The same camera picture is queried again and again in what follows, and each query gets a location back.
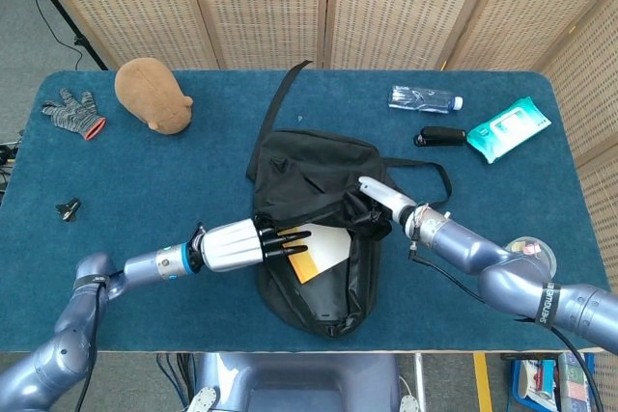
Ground blue carpet table cover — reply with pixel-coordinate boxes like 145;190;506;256
0;69;612;353

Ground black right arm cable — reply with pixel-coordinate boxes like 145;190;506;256
408;242;607;412

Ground robot right five-finger hand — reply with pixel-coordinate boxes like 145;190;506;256
356;176;419;228

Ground black bag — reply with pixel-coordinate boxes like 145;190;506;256
245;60;454;340

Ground black tripod stand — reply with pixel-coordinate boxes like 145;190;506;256
12;0;108;70

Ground clear tub of binder clips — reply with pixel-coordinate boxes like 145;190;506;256
504;236;558;278

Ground teal wet wipes pack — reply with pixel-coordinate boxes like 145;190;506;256
465;96;552;165

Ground grey knit glove orange cuff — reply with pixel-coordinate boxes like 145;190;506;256
41;88;107;142

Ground blue black floor cables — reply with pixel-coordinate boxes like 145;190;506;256
154;352;194;406

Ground blue-grey robot torso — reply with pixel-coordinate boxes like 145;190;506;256
185;351;421;412

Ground brown plush capybara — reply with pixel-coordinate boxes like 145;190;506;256
114;57;194;135

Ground white and yellow book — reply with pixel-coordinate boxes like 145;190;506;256
279;222;352;285

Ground small black binder clip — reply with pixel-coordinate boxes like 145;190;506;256
55;197;82;221

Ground colourful boxes under table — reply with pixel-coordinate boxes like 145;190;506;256
501;351;596;401

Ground robot left five-finger hand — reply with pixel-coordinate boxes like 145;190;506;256
190;218;310;273

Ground clear plastic water bottle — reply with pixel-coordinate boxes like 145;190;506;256
387;85;464;116

